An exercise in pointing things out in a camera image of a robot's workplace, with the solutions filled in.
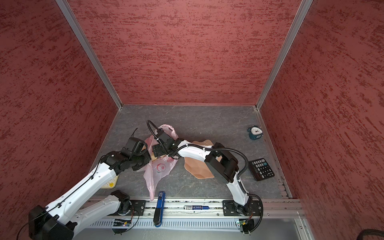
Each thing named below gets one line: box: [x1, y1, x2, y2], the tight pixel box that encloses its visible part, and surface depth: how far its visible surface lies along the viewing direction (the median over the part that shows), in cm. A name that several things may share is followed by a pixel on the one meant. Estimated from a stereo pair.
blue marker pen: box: [183, 205, 210, 210], surface depth 75 cm
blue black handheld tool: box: [153, 191, 166, 228], surface depth 75 cm
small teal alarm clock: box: [247, 124, 264, 140], surface depth 102 cm
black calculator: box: [248, 158, 275, 182], surface depth 87 cm
